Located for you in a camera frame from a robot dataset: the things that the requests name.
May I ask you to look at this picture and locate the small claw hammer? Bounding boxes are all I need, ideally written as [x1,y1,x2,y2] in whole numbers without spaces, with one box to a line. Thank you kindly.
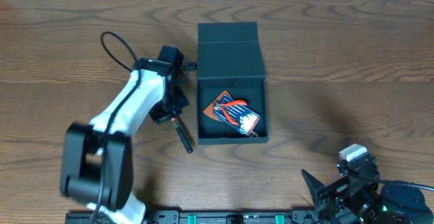
[171,109,193,153]

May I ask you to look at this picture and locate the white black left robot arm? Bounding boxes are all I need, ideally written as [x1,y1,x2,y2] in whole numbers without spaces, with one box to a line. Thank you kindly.
[60,45,189,223]

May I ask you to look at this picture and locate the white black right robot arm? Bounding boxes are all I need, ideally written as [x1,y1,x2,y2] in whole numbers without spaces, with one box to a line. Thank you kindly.
[301,153,433,224]

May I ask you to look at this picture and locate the red handled pliers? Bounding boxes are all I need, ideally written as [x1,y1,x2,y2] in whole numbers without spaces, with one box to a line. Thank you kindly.
[213,100,248,126]

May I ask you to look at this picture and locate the orange scraper wooden handle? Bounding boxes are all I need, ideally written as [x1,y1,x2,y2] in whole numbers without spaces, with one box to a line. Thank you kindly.
[202,90,260,139]

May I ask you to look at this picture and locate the black open gift box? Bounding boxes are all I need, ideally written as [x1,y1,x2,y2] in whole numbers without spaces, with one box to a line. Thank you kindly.
[197,22,269,145]

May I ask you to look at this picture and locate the blue precision screwdriver set case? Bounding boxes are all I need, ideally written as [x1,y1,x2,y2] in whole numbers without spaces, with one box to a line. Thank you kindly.
[212,94,262,136]

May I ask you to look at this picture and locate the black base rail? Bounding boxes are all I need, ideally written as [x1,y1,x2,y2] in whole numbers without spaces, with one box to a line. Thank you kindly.
[64,208,323,224]

